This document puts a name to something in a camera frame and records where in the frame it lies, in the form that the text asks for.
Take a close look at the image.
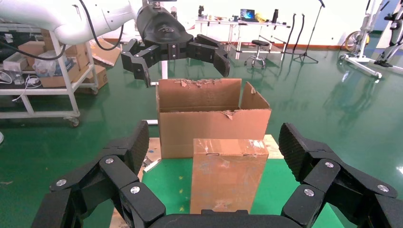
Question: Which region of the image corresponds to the black round stool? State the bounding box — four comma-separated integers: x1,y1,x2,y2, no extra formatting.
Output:
245,40,270,68

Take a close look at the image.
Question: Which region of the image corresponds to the small taped cardboard box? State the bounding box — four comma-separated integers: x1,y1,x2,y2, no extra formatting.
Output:
190,138,269,215

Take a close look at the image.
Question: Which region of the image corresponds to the small white box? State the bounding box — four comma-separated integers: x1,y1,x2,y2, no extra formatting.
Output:
2,52,29,72

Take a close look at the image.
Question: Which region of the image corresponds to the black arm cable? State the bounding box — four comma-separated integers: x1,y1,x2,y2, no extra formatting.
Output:
0,41,67,61

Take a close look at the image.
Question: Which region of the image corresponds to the black gooseneck floor stand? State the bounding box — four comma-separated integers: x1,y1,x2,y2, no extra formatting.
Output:
285,13,297,56
294,13,306,56

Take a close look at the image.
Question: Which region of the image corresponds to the black tripod microphone stand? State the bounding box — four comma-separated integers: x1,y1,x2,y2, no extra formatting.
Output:
293,0,326,64

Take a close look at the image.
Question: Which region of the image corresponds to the open laptop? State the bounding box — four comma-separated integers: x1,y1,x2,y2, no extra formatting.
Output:
240,9,256,23

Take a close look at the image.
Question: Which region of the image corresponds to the white black equipment rig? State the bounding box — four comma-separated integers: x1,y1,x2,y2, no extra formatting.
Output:
374,0,403,76

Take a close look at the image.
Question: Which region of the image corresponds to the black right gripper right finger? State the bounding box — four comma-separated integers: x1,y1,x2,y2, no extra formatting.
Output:
278,123,403,228

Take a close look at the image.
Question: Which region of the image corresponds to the flat cardboard sheet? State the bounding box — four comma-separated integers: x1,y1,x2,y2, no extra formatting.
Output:
89,38,122,67

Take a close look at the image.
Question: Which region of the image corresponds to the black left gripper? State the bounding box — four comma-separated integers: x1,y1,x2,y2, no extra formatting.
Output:
121,5,231,88

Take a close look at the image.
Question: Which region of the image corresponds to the white long table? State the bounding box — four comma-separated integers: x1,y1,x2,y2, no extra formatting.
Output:
195,17,291,61

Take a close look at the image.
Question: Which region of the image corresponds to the black camera cable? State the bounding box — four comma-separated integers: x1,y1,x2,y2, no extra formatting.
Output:
78,0,124,52

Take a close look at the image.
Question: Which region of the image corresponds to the white cable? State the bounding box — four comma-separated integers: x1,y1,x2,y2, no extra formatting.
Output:
0,70,42,102

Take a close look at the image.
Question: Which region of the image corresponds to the clear plastic bag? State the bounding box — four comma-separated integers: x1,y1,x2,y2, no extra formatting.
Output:
33,50,76,78

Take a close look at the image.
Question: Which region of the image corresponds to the white metal equipment stand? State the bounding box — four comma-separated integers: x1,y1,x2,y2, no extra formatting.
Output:
339,0,393,79

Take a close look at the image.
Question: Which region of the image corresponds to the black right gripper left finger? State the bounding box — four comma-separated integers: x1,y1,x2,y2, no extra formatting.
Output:
31,120,166,228

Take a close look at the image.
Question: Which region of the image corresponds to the large open cardboard carton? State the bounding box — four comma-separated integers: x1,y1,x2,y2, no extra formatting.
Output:
156,78,272,160

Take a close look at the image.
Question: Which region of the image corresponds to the brown cardboard box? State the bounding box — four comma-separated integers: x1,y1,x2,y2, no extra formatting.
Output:
64,43,90,70
39,61,81,89
75,64,109,95
18,41,46,67

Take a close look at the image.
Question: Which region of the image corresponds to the white metal frame stand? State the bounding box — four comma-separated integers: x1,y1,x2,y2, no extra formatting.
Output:
143,59,168,125

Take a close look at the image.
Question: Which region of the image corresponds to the white wheeled shelf cart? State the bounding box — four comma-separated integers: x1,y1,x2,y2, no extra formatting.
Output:
0,23,99,128

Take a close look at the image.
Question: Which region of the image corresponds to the green table cloth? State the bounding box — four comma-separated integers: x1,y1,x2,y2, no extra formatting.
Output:
138,158,347,228

